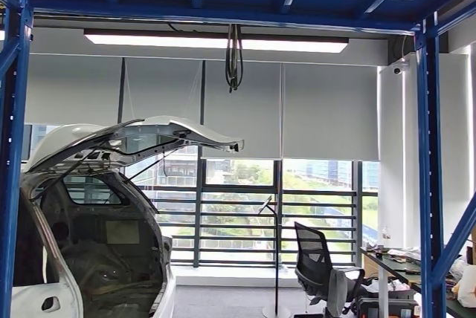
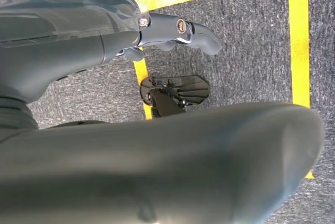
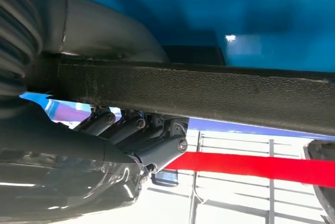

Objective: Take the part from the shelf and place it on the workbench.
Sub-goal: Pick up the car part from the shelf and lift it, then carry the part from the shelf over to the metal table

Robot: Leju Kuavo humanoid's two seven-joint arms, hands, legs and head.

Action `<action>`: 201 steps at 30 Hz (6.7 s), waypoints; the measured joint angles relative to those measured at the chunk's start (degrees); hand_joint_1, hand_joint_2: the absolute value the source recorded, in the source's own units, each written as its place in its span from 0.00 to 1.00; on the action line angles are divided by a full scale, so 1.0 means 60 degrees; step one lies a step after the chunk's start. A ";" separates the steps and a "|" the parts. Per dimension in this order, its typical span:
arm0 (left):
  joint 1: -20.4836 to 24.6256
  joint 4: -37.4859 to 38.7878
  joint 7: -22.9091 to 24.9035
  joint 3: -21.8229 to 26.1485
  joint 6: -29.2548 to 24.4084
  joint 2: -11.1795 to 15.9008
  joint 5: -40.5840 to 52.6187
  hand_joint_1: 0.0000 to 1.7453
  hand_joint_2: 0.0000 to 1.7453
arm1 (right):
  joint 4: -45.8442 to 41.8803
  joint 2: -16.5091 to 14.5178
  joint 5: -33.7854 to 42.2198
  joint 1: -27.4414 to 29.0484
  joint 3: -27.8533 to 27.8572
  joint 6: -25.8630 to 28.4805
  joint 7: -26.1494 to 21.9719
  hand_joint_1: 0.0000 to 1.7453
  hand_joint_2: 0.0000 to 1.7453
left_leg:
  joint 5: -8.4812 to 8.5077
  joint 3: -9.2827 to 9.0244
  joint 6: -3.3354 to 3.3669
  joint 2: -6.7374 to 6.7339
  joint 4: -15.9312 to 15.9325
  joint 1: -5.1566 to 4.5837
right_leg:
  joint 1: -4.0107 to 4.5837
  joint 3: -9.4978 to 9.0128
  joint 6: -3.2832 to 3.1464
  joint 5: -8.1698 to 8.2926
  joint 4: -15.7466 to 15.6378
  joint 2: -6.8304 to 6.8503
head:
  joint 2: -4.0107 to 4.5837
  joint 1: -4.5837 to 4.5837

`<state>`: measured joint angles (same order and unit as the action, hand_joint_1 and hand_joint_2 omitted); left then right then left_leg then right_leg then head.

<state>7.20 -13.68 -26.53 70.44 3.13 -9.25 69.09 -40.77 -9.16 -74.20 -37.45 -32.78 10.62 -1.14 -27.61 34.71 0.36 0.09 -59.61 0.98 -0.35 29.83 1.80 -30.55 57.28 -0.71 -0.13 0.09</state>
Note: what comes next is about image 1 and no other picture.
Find white car tailgate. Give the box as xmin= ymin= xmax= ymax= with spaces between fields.
xmin=23 ymin=114 xmax=246 ymax=175

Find grey jacket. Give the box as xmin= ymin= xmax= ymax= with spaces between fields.
xmin=325 ymin=268 xmax=348 ymax=318

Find black mesh office chair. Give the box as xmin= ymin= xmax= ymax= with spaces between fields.
xmin=293 ymin=221 xmax=368 ymax=318

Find blue steel shelf rack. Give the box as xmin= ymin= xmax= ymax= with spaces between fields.
xmin=0 ymin=0 xmax=476 ymax=318

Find hanging black cable loop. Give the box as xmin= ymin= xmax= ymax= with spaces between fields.
xmin=224 ymin=24 xmax=245 ymax=94

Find grey roller blind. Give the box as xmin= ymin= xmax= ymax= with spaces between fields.
xmin=23 ymin=53 xmax=122 ymax=128
xmin=203 ymin=61 xmax=283 ymax=160
xmin=283 ymin=63 xmax=379 ymax=162
xmin=124 ymin=56 xmax=202 ymax=125

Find dark window frame with railing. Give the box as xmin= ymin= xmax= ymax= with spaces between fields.
xmin=124 ymin=146 xmax=381 ymax=268

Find dark top desk white legs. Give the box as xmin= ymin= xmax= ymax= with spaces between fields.
xmin=359 ymin=247 xmax=476 ymax=318

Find white car body shell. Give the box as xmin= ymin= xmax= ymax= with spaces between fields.
xmin=0 ymin=169 xmax=177 ymax=318

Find black floor stand round base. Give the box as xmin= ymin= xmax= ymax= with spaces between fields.
xmin=258 ymin=195 xmax=292 ymax=318

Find black equipment case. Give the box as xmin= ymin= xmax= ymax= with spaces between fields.
xmin=355 ymin=296 xmax=419 ymax=318

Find white security camera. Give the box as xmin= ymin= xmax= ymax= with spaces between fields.
xmin=390 ymin=59 xmax=410 ymax=76

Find yellow white plastic bag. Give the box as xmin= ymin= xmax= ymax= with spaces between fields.
xmin=457 ymin=263 xmax=476 ymax=310

